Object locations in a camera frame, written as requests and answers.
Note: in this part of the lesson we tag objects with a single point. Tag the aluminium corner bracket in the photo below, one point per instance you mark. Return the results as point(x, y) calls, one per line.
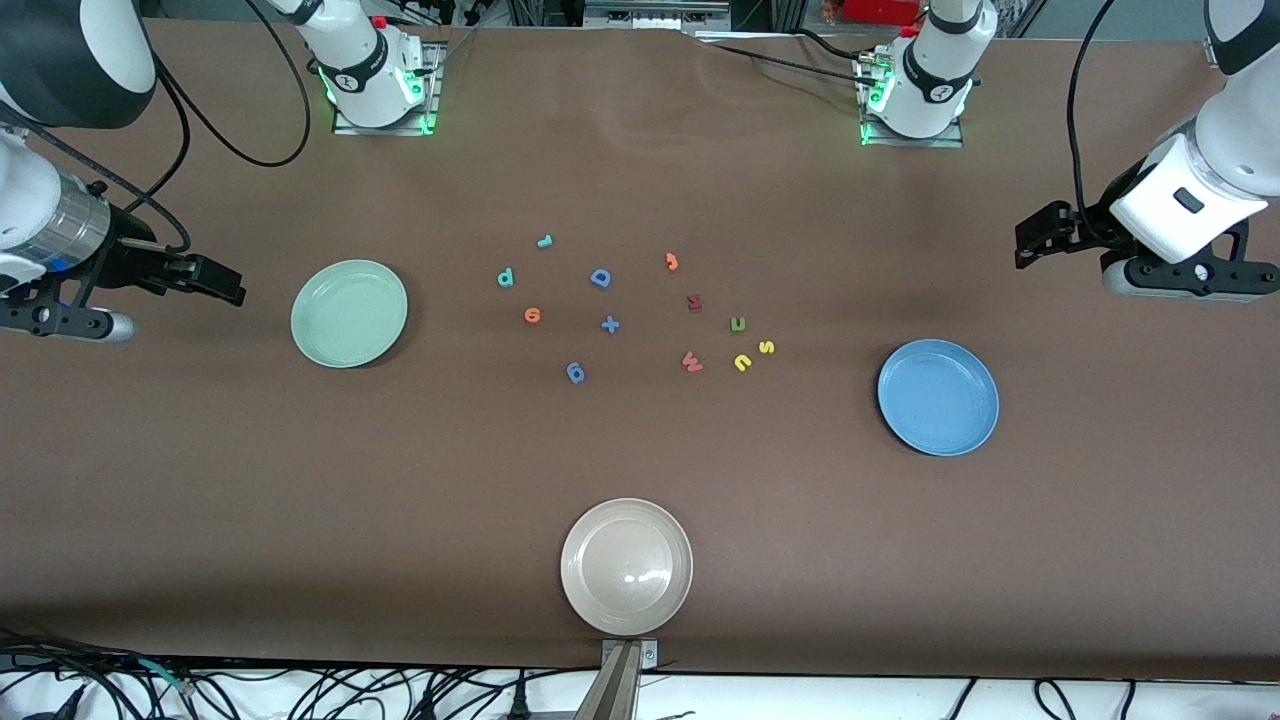
point(1214, 52)

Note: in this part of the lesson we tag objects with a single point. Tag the blue plate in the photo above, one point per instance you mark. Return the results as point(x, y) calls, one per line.
point(938, 398)

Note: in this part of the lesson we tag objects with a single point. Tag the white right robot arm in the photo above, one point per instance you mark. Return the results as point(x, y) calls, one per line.
point(30, 190)

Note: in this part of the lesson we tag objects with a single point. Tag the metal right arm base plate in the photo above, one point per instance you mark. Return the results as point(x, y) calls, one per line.
point(432, 90)

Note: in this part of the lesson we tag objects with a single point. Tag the black plug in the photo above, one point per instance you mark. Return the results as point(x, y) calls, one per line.
point(518, 706)
point(65, 705)

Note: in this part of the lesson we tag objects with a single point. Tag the light green plate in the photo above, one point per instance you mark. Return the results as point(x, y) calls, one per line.
point(348, 315)

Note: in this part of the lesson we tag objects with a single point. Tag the brown table cover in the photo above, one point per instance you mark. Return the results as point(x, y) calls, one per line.
point(250, 520)

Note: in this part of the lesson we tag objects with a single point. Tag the blue foam number six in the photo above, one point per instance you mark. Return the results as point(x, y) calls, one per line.
point(569, 372)

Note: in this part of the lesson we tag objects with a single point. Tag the red box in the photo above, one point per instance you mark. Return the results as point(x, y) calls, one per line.
point(880, 10)

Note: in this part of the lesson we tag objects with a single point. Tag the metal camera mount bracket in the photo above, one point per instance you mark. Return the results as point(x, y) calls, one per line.
point(620, 690)

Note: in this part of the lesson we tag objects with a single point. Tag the metal frame structure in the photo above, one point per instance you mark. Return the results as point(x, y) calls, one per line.
point(650, 15)

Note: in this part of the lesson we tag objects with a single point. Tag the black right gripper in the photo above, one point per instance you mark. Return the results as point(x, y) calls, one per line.
point(128, 256)

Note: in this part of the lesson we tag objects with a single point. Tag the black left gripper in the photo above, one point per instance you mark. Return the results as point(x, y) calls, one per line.
point(1092, 222)

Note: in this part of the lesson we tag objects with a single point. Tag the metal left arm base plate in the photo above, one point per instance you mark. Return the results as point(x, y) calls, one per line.
point(915, 143)

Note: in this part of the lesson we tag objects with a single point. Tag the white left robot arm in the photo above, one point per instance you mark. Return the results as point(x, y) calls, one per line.
point(1225, 140)

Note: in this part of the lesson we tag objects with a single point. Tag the yellow foam letter u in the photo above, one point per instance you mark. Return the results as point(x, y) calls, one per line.
point(748, 364)

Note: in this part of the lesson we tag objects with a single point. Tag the blue foam letter D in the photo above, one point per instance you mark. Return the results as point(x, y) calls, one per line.
point(594, 278)

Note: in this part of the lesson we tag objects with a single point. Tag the beige plate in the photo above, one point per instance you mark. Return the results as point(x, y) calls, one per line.
point(626, 567)

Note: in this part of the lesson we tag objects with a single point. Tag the salmon red foam letter W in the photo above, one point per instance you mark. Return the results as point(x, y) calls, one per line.
point(691, 362)

